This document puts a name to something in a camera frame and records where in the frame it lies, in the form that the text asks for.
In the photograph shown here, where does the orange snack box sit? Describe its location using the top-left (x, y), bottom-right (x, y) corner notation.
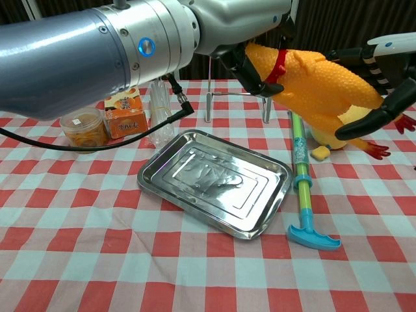
top-left (103, 86), bottom-right (149, 140)

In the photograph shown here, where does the orange rubber toy chicken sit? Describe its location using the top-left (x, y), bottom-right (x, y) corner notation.
top-left (244, 42), bottom-right (416, 160)

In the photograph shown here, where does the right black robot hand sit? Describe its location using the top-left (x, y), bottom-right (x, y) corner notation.
top-left (324, 31), bottom-right (416, 141)

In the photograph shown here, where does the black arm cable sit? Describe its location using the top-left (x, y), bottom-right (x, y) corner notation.
top-left (0, 73), bottom-right (196, 152)

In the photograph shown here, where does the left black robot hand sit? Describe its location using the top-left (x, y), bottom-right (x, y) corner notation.
top-left (191, 0), bottom-right (298, 98)

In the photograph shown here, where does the clear plastic bag bundle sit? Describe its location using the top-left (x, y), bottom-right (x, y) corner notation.
top-left (148, 79), bottom-right (175, 149)

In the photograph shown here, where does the metal wire stand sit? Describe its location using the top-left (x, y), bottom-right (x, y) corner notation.
top-left (204, 55), bottom-right (274, 124)

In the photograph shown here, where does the white vertical frame post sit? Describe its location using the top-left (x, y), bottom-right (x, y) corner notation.
top-left (288, 0), bottom-right (300, 30)
top-left (22, 0), bottom-right (40, 20)

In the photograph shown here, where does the green blue water pump toy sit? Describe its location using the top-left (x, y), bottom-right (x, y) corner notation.
top-left (288, 110), bottom-right (343, 250)

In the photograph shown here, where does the rectangular metal tray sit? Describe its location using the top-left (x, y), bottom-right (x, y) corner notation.
top-left (136, 129), bottom-right (295, 241)

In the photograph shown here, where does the small yellow plush tag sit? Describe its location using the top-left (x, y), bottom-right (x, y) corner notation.
top-left (311, 146), bottom-right (331, 161)

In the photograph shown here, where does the yellow plush mango toy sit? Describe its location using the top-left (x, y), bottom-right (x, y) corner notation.
top-left (307, 104), bottom-right (374, 151)

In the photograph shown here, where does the clear plastic snack jar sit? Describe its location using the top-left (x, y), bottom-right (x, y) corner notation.
top-left (59, 107), bottom-right (110, 153)

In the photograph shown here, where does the red white checkered tablecloth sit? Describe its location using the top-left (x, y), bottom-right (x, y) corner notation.
top-left (0, 76), bottom-right (416, 312)

